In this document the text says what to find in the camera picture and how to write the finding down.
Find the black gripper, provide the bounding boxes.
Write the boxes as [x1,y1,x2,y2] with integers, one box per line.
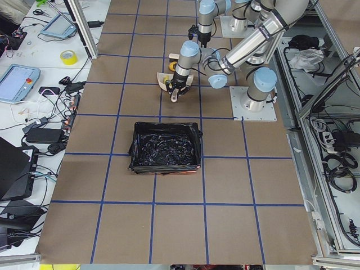
[165,72,190,96]
[188,24,211,48]

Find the yellow toy potato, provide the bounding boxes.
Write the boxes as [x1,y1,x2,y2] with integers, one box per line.
[169,62,177,71]

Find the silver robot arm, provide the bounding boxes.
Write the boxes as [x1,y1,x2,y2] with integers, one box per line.
[188,1,274,47]
[164,1,308,102]

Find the pink bin with black bag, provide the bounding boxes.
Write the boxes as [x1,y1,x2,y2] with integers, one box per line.
[129,121,203,174]

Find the black power strip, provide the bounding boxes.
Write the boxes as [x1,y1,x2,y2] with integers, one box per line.
[61,93,81,131]

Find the crumpled white cloth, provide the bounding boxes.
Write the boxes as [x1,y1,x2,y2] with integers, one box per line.
[289,48,324,73]

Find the yellow tape roll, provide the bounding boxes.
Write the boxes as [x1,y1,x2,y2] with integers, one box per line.
[60,50,78,65]

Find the far blue teach pendant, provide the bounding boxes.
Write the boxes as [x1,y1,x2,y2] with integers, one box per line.
[40,12,77,39]

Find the blue teach pendant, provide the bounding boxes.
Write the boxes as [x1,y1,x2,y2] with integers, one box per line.
[1,64,41,104]
[40,12,77,39]

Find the black power adapter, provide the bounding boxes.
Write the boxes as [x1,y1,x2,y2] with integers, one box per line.
[26,128,65,144]

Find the near blue teach pendant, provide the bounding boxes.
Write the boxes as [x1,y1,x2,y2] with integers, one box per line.
[1,64,41,104]

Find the white power strip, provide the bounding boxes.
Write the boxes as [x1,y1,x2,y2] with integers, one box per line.
[322,131,337,154]

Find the black scissors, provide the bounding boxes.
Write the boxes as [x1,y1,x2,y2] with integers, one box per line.
[33,8,49,17]

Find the black laptop computer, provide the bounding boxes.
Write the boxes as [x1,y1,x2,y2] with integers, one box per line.
[1,138,38,201]

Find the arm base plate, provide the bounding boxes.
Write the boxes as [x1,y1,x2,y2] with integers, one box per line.
[220,16,254,38]
[229,86,277,122]

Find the aluminium frame post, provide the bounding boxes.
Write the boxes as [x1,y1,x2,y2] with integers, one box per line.
[64,0,98,60]

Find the black cable bundle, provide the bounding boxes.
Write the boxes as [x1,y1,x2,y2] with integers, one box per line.
[322,153,359,195]

